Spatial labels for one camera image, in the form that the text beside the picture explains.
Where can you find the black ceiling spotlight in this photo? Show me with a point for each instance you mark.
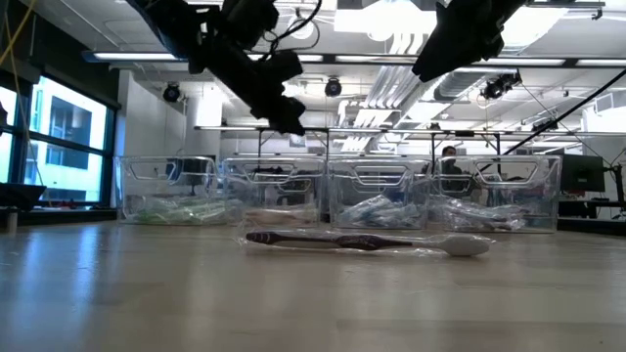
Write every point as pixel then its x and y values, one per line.
pixel 499 87
pixel 171 93
pixel 333 87

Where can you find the dark flat object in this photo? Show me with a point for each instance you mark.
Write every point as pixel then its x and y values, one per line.
pixel 19 195

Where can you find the person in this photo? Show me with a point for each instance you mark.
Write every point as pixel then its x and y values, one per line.
pixel 450 156

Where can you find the black monitor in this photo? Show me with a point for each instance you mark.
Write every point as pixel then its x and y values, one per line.
pixel 582 173

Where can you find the clear plastic bin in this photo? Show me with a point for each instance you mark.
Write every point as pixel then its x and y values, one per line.
pixel 127 176
pixel 342 186
pixel 235 176
pixel 548 195

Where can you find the long ceiling light bar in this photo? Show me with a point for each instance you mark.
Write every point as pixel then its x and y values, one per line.
pixel 147 56

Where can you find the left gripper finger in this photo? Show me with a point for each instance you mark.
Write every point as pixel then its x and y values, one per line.
pixel 288 117

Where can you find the large window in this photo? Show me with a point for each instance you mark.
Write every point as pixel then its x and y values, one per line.
pixel 68 122

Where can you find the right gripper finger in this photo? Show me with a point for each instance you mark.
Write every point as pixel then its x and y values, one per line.
pixel 450 49

